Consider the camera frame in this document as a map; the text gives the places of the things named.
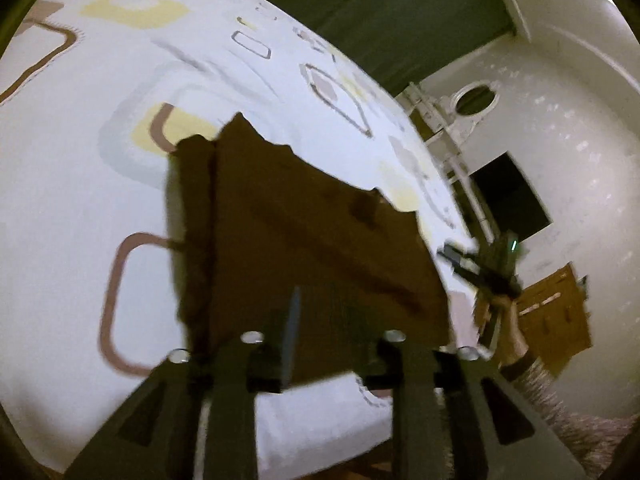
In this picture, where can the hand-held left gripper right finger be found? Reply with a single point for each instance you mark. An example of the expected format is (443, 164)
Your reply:
(415, 362)

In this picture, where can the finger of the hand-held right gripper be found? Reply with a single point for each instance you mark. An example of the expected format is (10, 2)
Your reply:
(457, 252)
(467, 274)

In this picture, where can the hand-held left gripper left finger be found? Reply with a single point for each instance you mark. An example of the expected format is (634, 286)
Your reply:
(292, 341)

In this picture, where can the brown plaid sweater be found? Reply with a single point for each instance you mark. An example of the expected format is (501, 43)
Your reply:
(300, 220)

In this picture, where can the person's right forearm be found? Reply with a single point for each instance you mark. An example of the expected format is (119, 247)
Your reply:
(550, 400)

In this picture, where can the black television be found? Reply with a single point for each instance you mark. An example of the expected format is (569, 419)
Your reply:
(515, 200)

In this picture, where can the wooden cabinet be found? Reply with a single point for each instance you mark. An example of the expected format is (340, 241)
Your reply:
(555, 320)

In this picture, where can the oval vanity mirror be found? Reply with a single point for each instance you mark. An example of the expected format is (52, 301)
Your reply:
(476, 99)

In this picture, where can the dark green curtain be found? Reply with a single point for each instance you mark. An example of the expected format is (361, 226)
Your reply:
(375, 10)

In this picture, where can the patterned white bed sheet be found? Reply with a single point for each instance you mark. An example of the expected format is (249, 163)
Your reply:
(75, 160)

